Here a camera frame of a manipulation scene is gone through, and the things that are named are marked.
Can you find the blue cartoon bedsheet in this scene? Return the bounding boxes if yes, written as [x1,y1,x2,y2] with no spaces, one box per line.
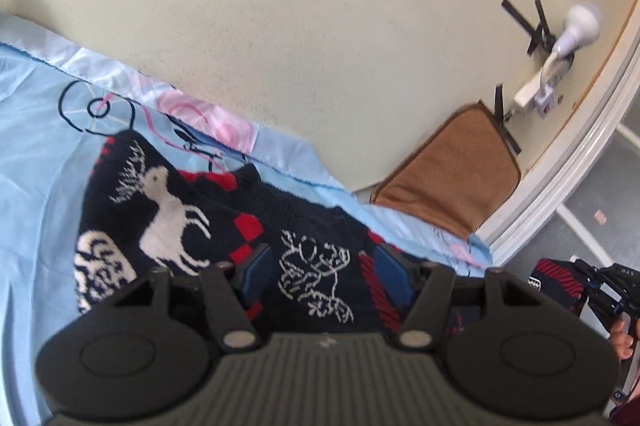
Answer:
[0,11,493,426]

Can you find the navy patterned knit sweater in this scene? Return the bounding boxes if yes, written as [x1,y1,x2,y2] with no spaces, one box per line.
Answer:
[74,130,587,342]

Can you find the white power strip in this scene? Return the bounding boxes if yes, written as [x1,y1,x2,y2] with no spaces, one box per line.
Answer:
[513,56,574,117]

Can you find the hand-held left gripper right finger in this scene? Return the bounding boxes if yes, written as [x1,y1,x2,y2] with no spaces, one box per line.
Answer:
[372,243,546,353]

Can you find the white light bulb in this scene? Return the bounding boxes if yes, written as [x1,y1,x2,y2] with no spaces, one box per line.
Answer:
[547,3,604,58]

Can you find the white door frame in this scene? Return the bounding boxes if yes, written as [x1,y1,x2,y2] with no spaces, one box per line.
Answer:
[479,0,640,268]

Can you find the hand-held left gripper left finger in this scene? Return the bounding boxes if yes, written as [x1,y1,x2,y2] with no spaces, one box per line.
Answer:
[111,243,274,353]

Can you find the brown seat cushion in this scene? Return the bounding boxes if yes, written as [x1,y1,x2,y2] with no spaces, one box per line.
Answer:
[370,101,522,240]

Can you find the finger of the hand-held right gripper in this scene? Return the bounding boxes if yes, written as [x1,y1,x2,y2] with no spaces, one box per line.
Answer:
[572,258,608,289]

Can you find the black tape strips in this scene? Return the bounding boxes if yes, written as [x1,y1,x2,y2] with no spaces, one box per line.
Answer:
[492,0,557,155]

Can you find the person's right hand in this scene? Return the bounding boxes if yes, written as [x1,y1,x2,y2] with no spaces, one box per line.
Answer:
[606,315,637,363]

